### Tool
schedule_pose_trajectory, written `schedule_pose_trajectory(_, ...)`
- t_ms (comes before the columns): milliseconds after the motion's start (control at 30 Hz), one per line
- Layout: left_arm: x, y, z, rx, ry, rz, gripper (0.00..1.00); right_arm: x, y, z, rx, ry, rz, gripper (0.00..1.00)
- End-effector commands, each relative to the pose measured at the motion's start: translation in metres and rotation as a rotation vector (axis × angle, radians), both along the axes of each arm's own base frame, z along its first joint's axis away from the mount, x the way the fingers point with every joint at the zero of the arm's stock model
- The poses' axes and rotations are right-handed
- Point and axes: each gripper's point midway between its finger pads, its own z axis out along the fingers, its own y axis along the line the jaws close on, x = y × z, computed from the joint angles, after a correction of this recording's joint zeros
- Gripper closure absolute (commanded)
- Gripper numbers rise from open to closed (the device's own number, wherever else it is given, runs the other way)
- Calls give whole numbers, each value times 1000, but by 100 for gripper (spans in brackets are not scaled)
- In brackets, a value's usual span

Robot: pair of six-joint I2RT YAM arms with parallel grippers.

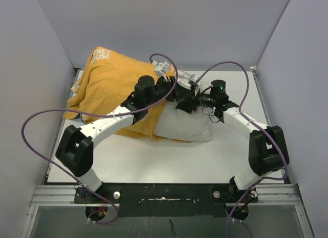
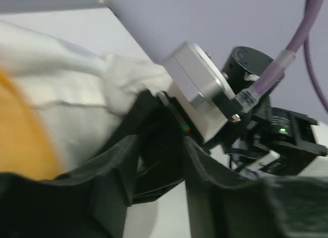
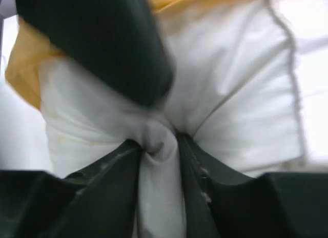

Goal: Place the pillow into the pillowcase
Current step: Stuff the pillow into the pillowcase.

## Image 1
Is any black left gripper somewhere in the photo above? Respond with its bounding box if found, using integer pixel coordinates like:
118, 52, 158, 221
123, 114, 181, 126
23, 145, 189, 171
145, 75, 190, 107

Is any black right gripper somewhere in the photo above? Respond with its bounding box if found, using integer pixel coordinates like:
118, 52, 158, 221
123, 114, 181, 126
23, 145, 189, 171
176, 86, 216, 113

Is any white pillow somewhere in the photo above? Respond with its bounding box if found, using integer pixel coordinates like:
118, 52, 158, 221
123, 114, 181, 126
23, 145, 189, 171
153, 102, 213, 142

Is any blue yellow Mickey pillowcase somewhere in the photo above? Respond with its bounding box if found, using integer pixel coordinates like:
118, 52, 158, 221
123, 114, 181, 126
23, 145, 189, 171
64, 47, 182, 142

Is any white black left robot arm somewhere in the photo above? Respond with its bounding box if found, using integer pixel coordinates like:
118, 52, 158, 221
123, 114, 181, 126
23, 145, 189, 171
55, 75, 193, 203

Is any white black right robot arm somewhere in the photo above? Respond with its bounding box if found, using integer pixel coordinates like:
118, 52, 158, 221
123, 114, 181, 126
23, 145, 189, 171
173, 80, 290, 202

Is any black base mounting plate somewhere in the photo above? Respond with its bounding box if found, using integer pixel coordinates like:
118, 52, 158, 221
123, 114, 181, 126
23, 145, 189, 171
74, 183, 258, 221

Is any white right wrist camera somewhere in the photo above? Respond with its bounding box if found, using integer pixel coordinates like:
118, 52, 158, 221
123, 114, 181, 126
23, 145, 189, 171
188, 74, 200, 90

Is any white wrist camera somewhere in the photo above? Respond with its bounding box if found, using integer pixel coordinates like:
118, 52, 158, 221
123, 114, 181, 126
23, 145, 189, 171
152, 61, 170, 81
188, 74, 200, 90

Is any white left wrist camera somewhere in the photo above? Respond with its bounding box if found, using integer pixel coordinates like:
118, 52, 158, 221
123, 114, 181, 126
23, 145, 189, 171
152, 61, 170, 81

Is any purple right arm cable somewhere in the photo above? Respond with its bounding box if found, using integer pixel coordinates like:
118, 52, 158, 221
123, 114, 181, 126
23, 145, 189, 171
191, 61, 288, 238

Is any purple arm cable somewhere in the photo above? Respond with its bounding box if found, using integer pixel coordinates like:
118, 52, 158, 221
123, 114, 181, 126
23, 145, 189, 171
191, 61, 288, 238
20, 53, 179, 225

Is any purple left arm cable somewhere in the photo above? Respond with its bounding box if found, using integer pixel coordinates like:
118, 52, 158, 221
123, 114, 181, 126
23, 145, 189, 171
20, 53, 179, 225

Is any aluminium frame rail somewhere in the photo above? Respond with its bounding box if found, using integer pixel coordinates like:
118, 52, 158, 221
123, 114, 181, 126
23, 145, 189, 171
20, 184, 314, 237

